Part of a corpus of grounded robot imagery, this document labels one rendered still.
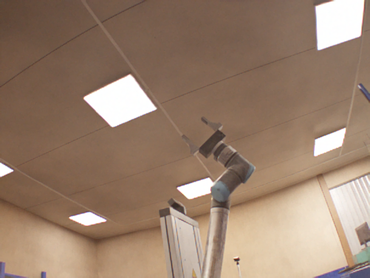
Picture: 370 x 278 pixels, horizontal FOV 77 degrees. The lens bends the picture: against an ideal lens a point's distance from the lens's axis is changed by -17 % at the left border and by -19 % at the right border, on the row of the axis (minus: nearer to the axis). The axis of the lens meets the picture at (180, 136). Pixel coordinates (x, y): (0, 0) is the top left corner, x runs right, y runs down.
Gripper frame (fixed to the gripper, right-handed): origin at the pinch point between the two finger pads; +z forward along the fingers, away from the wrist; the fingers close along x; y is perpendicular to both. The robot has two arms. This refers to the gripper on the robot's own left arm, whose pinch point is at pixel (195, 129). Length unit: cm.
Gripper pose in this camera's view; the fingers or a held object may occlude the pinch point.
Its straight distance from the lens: 131.4
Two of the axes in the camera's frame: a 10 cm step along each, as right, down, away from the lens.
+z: -7.1, -6.1, 3.4
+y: -0.5, -4.4, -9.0
